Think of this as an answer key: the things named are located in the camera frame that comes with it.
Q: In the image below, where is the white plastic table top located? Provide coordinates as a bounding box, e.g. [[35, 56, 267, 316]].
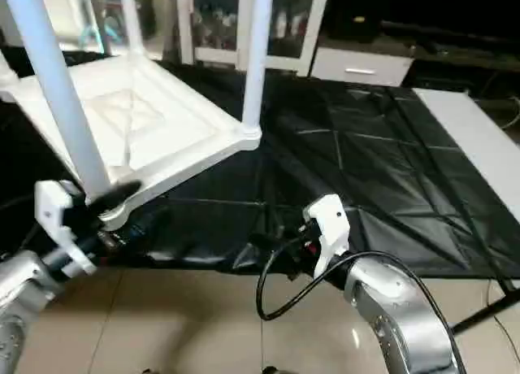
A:
[[0, 53, 262, 230]]

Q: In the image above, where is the white plastic table leg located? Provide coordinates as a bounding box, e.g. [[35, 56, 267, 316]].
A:
[[0, 0, 112, 201], [240, 0, 275, 136], [0, 53, 17, 86], [120, 0, 149, 59]]

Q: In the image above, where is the black work mat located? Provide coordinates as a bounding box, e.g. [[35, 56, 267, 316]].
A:
[[0, 53, 520, 279]]

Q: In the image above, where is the blue grey floor appliance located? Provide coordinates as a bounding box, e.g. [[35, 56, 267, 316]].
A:
[[77, 0, 157, 51]]

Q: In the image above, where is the white drawer unit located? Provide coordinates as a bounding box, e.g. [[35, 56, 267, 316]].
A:
[[311, 45, 415, 88]]

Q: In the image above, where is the black metal bench leg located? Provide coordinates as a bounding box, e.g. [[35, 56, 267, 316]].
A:
[[451, 286, 520, 336]]

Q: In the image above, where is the white glass-door cabinet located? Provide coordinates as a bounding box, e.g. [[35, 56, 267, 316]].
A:
[[177, 0, 332, 76]]

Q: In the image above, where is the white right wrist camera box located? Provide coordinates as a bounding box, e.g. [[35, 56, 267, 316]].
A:
[[302, 194, 351, 279]]

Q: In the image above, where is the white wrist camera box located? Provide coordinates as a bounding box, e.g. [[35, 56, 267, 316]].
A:
[[302, 194, 351, 279], [34, 179, 98, 279]]

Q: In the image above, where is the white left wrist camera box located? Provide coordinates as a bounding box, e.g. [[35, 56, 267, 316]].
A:
[[34, 179, 98, 279]]

